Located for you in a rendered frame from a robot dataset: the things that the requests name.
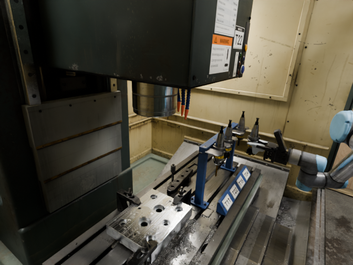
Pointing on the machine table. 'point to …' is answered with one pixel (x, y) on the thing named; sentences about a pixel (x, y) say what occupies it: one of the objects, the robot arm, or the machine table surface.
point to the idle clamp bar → (179, 182)
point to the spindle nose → (154, 100)
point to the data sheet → (226, 17)
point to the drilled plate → (137, 242)
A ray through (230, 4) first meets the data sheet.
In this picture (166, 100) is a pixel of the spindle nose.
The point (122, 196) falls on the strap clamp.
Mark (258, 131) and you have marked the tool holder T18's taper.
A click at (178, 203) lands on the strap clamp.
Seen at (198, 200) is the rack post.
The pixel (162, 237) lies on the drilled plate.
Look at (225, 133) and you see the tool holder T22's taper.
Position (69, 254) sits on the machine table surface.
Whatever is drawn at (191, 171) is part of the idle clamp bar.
